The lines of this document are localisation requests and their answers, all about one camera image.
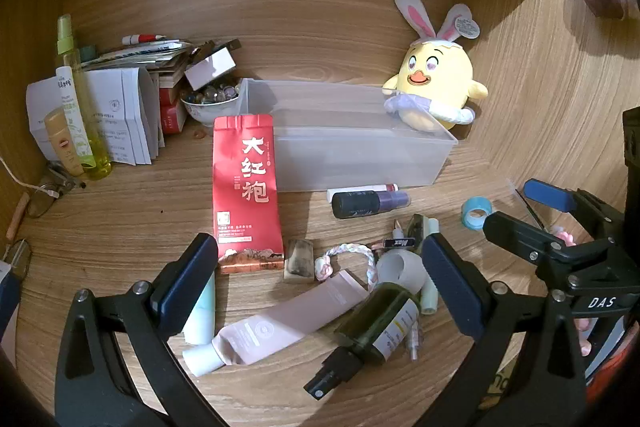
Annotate blue white card holder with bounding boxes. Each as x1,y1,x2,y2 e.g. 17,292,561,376
0,259,23,348

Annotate round eyeglasses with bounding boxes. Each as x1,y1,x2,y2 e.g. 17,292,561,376
2,239,33,280

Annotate blue tape roll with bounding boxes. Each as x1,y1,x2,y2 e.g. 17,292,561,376
460,196,494,230

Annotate white skincare tube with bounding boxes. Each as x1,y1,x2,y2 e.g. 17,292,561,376
55,66,96,168

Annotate beige sunscreen bottle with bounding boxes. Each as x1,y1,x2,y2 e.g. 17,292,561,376
44,109,86,178

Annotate thin frame eyeglasses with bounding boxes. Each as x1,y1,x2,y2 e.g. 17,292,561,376
25,162,88,219

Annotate red box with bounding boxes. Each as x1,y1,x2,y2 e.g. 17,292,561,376
159,74,188,135

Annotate red white marker pen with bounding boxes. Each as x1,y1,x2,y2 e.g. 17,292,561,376
121,34,167,46

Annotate yellow spray bottle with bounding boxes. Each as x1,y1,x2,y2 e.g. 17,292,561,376
55,14,113,180

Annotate wooden handle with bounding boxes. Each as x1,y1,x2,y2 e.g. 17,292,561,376
6,193,32,242

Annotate red tea packet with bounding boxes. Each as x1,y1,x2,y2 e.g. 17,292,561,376
212,114,286,275

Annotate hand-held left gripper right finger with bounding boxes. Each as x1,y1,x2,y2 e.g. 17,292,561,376
415,232,588,427

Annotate glass marbles pile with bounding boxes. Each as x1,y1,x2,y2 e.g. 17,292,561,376
182,82,238,104

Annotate small clear vial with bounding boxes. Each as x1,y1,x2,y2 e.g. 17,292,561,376
404,324,425,362

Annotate grey stone seal block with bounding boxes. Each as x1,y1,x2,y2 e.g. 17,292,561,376
283,238,315,283

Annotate pink white rope keychain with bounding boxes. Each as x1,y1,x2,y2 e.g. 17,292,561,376
313,243,377,290

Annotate white tape roll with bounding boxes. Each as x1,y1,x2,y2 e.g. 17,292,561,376
375,251,426,295

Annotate stack of papers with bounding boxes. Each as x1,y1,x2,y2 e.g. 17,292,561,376
80,38,201,72

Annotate small white box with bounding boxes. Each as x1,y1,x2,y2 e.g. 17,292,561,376
184,48,237,88

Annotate person's orange clothing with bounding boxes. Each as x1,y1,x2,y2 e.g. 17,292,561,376
585,337,640,408

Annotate mint green tube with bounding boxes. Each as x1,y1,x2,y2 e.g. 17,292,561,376
182,269,217,343

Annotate purple bottle with black cap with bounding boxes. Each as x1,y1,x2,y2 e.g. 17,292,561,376
331,189,412,220

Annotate yellow chick plush toy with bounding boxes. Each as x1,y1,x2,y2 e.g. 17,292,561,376
382,0,489,134

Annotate person's right hand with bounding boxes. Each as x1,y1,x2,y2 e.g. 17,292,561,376
574,317,594,358

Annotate white cable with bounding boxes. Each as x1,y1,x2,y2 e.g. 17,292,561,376
0,157,61,198

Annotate pink cosmetic tube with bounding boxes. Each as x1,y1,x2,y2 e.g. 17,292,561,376
182,270,371,378

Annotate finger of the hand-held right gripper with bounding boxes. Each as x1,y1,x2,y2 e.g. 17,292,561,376
482,212,577,269
523,178,626,239

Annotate small black label tube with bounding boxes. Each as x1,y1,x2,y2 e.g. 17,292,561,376
382,234,417,250

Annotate clear plastic storage box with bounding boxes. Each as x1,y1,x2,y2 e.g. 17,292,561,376
239,78,459,192

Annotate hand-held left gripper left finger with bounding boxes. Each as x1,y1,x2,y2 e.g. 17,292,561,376
55,233,236,427

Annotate white ceramic bowl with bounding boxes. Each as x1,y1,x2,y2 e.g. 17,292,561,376
180,82,246,128

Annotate white lipstick tube red end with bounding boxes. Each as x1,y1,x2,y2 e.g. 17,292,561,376
327,183,399,202

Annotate dark green spray bottle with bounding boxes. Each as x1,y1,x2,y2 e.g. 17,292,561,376
303,282,422,400

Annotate white folded paper cartons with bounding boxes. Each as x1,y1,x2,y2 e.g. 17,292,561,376
26,66,166,166

